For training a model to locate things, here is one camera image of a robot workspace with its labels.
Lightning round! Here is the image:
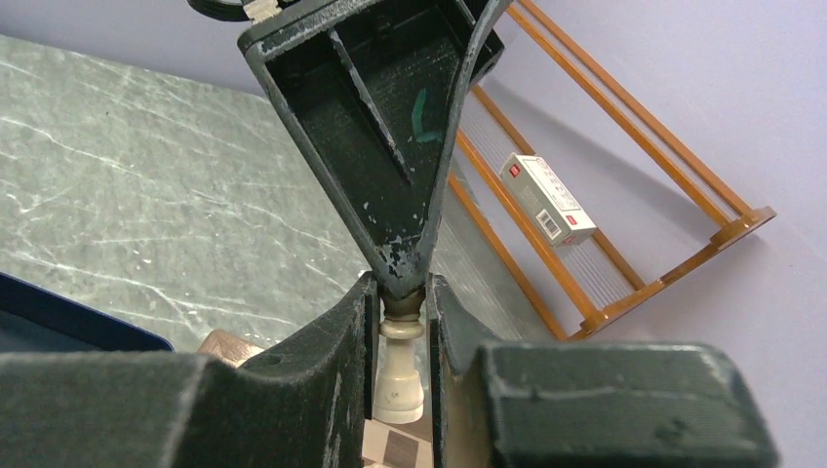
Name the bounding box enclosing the wooden shelf rack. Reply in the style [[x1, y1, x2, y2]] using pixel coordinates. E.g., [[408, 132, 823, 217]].
[[450, 1, 775, 340]]

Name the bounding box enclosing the light wooden king piece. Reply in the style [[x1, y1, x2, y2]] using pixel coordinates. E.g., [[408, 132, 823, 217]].
[[373, 290, 424, 424]]

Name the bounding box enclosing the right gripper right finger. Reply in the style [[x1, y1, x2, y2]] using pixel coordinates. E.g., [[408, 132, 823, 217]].
[[426, 275, 780, 467]]

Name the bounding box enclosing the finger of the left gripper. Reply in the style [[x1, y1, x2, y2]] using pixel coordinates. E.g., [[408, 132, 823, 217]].
[[238, 1, 507, 299]]

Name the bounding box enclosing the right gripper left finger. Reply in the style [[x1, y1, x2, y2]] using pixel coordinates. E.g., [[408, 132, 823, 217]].
[[1, 273, 378, 467]]

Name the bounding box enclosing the blue square tray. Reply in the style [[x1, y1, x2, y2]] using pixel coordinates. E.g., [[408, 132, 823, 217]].
[[1, 273, 174, 353]]

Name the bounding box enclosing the white red box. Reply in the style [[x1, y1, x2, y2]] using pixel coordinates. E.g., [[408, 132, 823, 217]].
[[499, 153, 597, 248]]

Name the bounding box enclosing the wooden chess board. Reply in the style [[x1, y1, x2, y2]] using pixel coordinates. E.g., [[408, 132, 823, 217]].
[[197, 330, 435, 468]]

